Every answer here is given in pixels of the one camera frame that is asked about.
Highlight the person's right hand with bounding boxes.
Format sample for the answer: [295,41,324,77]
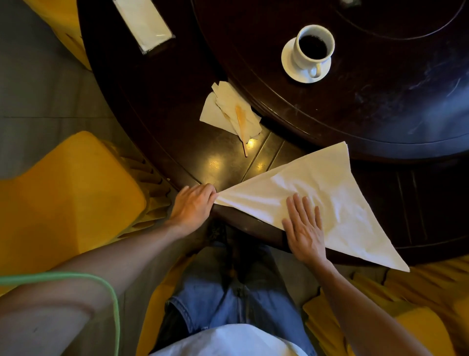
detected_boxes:
[281,193,329,272]

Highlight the person's left hand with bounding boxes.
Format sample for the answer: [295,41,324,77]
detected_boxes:
[168,183,219,237]

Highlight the white cloth napkin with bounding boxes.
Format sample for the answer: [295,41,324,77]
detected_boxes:
[214,141,410,273]

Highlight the wooden stir stick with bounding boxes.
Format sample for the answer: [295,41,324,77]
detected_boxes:
[234,105,250,157]

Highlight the white saucer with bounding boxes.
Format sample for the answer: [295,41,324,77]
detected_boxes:
[281,36,332,84]

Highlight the white coffee cup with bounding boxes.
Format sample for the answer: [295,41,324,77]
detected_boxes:
[292,24,336,79]

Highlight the person's right forearm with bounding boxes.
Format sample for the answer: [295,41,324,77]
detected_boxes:
[311,258,433,356]

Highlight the person's left forearm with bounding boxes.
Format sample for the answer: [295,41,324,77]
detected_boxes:
[0,223,184,356]

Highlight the black shoe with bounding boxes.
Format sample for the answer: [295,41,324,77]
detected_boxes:
[206,219,230,247]

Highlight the flat cream paper tissue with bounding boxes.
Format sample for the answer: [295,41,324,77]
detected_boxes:
[199,91,239,135]

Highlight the dark wooden round table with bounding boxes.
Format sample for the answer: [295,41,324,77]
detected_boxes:
[76,0,469,267]

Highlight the folded cream paper tissue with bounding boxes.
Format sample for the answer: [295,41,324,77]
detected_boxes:
[211,81,263,144]

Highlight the white shirt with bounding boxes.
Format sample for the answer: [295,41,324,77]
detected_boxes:
[150,324,308,356]

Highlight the dark wooden turntable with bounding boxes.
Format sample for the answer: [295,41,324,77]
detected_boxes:
[190,0,469,162]

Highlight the white tissue pack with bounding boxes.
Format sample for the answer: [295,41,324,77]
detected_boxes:
[112,0,175,55]

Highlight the green cable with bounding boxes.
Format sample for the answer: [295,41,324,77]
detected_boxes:
[0,272,121,356]

